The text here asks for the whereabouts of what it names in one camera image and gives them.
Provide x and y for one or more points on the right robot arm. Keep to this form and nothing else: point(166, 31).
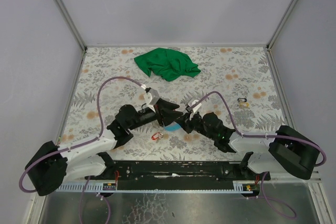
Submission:
point(284, 150)

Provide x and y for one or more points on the red key tag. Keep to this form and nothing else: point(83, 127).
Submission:
point(154, 136)

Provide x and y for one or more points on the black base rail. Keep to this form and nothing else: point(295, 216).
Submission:
point(185, 171)

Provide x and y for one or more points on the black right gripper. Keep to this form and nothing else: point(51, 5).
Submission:
point(189, 123)

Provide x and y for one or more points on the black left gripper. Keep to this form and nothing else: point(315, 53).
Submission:
point(159, 112)

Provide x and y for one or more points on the white slotted cable duct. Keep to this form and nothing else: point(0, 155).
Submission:
point(162, 186)

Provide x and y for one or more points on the aluminium corner post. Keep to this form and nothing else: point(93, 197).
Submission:
point(282, 23)
point(70, 24)

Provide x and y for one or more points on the key with black tag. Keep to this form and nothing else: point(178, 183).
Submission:
point(242, 100)

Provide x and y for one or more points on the metal key organizer blue handle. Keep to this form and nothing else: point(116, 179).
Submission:
point(172, 127)

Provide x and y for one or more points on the green crumpled cloth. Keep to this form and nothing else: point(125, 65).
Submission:
point(169, 64)

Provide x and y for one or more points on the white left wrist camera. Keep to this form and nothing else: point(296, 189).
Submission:
point(151, 97)

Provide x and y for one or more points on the aluminium corner post left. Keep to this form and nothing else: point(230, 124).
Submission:
point(70, 24)

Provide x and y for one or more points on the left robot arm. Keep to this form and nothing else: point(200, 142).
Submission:
point(54, 164)

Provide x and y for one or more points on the key with yellow ring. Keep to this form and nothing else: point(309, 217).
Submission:
point(244, 105)

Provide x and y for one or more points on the silver key on red tag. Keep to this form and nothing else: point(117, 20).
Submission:
point(159, 136)

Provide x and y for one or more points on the aluminium corner post right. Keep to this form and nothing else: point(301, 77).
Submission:
point(282, 23)

